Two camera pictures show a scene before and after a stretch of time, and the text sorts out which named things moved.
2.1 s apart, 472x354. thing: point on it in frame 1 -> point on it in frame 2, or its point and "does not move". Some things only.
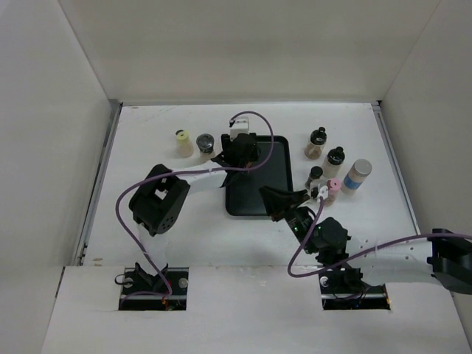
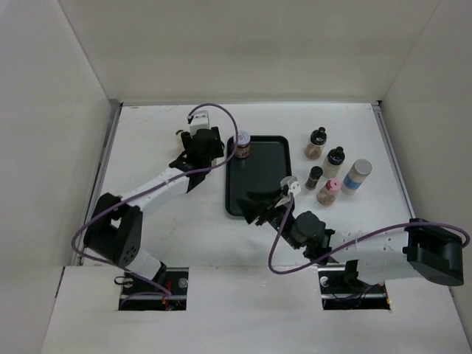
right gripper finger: [278, 203] -> [253, 210]
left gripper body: [251, 159] -> [217, 154]
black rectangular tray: [243, 196] does not move
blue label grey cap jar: [356, 175] does not move
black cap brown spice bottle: [318, 139] does not move
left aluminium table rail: [96, 198] does not move
